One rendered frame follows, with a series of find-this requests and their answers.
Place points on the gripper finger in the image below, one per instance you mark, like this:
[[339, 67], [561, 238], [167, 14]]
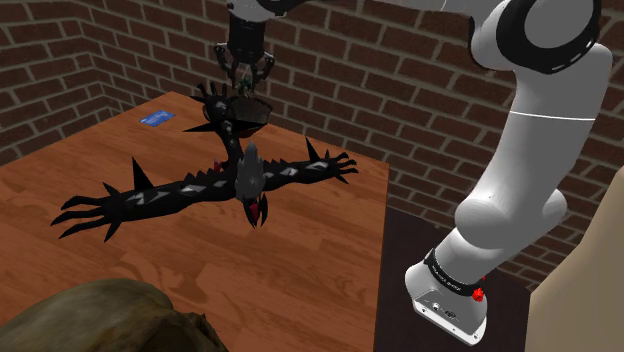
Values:
[[265, 66], [226, 62]]

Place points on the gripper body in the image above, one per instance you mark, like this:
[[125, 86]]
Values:
[[247, 41]]

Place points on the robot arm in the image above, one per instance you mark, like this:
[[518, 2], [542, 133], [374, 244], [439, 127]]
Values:
[[516, 166]]

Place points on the black faceted plant pot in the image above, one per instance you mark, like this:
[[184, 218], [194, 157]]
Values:
[[251, 111]]

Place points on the blue card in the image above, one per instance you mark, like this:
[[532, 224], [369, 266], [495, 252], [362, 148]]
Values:
[[157, 117]]

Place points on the black winged dragon figure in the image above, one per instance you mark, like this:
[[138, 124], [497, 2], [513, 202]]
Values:
[[122, 204]]

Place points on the brown wooden table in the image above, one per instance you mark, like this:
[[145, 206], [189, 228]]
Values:
[[302, 273]]

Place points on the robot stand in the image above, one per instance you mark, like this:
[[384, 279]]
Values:
[[404, 244]]

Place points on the brown lumpy sack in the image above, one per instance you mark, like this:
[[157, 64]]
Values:
[[97, 322]]

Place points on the beige block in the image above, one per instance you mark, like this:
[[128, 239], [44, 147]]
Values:
[[585, 302]]

